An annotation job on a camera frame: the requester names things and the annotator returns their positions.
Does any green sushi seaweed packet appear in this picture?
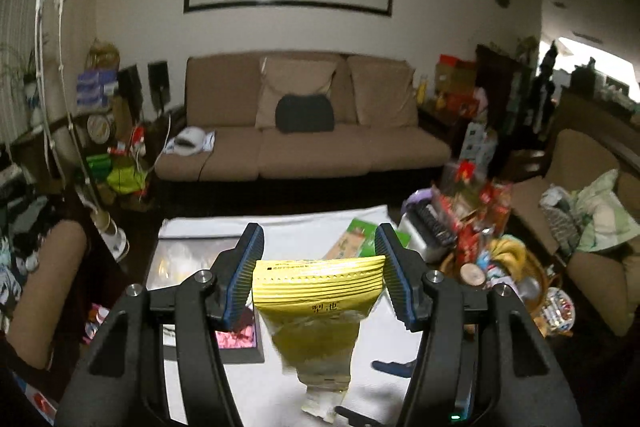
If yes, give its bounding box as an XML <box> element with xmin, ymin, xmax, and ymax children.
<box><xmin>323</xmin><ymin>217</ymin><xmax>412</xmax><ymax>263</ymax></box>

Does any yellow snack packet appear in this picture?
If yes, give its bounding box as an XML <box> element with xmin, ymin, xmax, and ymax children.
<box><xmin>252</xmin><ymin>256</ymin><xmax>385</xmax><ymax>424</ymax></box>

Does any wicker basket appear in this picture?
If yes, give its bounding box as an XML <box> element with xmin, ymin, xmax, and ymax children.
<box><xmin>439</xmin><ymin>228</ymin><xmax>550</xmax><ymax>317</ymax></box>

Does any white striped table mat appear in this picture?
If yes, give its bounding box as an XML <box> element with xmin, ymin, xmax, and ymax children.
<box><xmin>146</xmin><ymin>206</ymin><xmax>422</xmax><ymax>426</ymax></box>

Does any white floor lamp stand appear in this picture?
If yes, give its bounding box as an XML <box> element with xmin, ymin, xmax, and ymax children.
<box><xmin>32</xmin><ymin>0</ymin><xmax>130</xmax><ymax>262</ymax></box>

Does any white plastic container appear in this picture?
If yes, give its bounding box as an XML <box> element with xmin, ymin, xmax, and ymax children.
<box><xmin>398</xmin><ymin>202</ymin><xmax>457</xmax><ymax>263</ymax></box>

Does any brown armchair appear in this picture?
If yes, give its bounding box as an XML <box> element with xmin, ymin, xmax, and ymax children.
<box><xmin>512</xmin><ymin>129</ymin><xmax>639</xmax><ymax>336</ymax></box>

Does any white device on sofa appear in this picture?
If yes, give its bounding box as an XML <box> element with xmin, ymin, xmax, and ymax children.
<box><xmin>163</xmin><ymin>127</ymin><xmax>216</xmax><ymax>157</ymax></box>

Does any brown sofa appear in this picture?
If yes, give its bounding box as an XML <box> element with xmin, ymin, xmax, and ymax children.
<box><xmin>156</xmin><ymin>51</ymin><xmax>451</xmax><ymax>182</ymax></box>

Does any black cushion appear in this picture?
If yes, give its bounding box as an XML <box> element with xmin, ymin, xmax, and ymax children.
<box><xmin>274</xmin><ymin>94</ymin><xmax>335</xmax><ymax>133</ymax></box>

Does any tan pillow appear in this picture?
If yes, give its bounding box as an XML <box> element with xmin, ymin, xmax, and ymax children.
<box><xmin>255</xmin><ymin>56</ymin><xmax>337</xmax><ymax>129</ymax></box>

